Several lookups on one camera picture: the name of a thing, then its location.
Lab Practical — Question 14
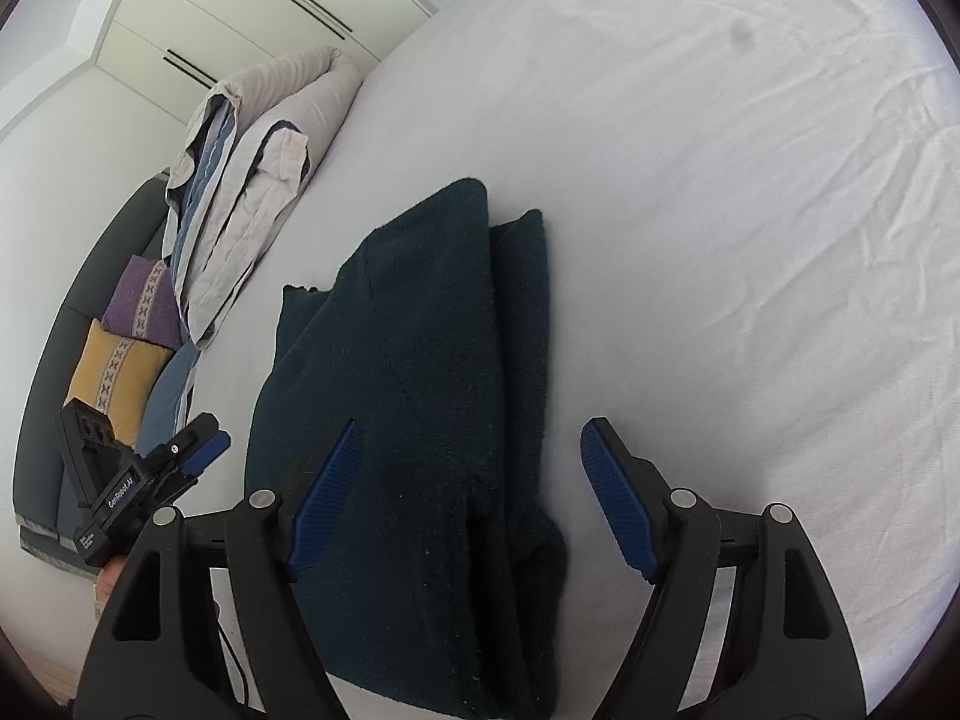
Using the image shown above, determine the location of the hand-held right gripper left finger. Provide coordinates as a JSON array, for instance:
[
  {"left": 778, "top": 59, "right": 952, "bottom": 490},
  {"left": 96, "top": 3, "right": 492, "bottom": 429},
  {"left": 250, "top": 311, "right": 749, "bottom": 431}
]
[{"left": 71, "top": 418, "right": 368, "bottom": 720}]

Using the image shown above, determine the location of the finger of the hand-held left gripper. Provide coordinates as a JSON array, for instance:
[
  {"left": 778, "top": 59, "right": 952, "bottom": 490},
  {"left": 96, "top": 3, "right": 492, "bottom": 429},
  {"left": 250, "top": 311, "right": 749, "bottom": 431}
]
[
  {"left": 165, "top": 411, "right": 221, "bottom": 460},
  {"left": 159, "top": 427, "right": 231, "bottom": 501}
]

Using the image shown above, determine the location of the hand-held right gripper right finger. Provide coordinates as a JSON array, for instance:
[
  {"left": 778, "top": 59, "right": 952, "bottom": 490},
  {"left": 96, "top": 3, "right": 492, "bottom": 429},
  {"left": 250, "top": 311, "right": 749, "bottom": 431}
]
[{"left": 579, "top": 416, "right": 868, "bottom": 720}]

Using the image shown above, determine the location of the dark green knit sweater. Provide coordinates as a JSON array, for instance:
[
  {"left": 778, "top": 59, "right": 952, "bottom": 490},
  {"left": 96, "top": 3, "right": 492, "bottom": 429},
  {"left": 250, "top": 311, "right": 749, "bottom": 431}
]
[{"left": 245, "top": 178, "right": 568, "bottom": 719}]

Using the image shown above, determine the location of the person's left hand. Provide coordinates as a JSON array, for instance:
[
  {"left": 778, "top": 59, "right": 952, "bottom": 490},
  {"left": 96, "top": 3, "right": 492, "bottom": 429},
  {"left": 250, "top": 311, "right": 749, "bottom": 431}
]
[{"left": 93, "top": 556, "right": 127, "bottom": 620}]

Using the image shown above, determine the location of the blue pillow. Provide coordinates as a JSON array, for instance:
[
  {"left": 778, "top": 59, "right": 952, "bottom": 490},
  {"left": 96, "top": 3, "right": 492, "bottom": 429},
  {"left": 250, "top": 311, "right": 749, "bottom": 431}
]
[{"left": 137, "top": 340, "right": 201, "bottom": 452}]

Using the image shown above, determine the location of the yellow patterned cushion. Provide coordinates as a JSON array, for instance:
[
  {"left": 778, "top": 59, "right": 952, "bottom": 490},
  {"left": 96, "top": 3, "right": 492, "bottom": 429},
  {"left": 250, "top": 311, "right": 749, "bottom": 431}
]
[{"left": 63, "top": 318, "right": 179, "bottom": 449}]

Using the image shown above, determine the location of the dark grey upholstered headboard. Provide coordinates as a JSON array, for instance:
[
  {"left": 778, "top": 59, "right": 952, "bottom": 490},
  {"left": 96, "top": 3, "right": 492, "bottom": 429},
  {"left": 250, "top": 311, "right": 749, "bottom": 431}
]
[{"left": 10, "top": 167, "right": 175, "bottom": 565}]

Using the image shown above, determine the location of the purple patterned cushion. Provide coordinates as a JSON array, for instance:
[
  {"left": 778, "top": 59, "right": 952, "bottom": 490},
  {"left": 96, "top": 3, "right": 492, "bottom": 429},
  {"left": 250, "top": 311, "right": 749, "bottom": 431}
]
[{"left": 100, "top": 254, "right": 186, "bottom": 351}]

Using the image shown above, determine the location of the folded grey blue duvet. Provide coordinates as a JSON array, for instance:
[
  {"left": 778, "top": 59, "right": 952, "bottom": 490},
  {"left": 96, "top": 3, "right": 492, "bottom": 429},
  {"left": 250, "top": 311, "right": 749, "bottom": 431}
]
[{"left": 160, "top": 45, "right": 370, "bottom": 351}]

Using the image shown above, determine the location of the white bed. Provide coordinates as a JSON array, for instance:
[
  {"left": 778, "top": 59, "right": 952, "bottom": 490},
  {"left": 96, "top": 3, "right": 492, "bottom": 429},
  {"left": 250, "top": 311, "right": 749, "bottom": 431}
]
[{"left": 180, "top": 0, "right": 960, "bottom": 720}]

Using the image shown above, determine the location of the white wardrobe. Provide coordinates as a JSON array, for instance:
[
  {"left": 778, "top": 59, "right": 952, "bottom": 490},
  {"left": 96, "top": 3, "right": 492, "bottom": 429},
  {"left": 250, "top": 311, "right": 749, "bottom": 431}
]
[{"left": 0, "top": 0, "right": 485, "bottom": 147}]

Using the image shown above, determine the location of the black cable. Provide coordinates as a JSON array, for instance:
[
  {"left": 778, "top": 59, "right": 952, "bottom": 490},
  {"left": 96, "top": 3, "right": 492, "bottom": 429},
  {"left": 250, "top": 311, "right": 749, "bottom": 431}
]
[{"left": 216, "top": 615, "right": 251, "bottom": 702}]

